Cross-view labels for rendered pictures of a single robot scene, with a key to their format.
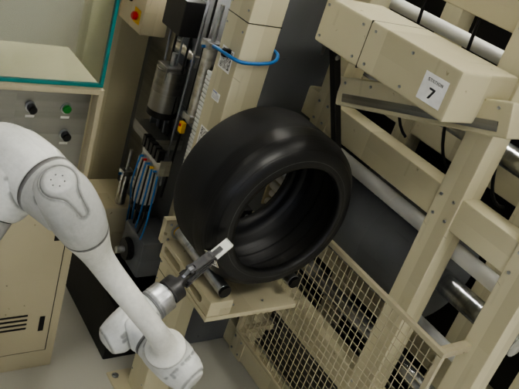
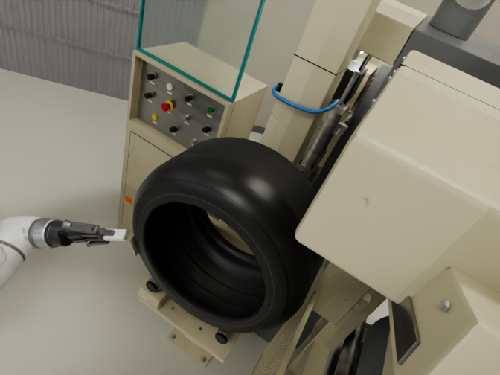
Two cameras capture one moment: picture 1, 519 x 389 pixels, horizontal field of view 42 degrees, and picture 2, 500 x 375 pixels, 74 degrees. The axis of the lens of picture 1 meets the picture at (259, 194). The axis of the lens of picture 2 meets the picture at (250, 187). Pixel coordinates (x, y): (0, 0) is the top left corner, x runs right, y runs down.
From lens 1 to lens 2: 167 cm
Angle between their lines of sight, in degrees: 48
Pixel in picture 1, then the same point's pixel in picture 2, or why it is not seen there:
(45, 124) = (197, 114)
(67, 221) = not seen: outside the picture
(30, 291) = not seen: hidden behind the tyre
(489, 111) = (431, 301)
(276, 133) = (211, 158)
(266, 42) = (314, 85)
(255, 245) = (238, 283)
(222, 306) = (149, 297)
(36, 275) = not seen: hidden behind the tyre
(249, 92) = (288, 137)
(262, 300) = (199, 329)
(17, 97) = (183, 87)
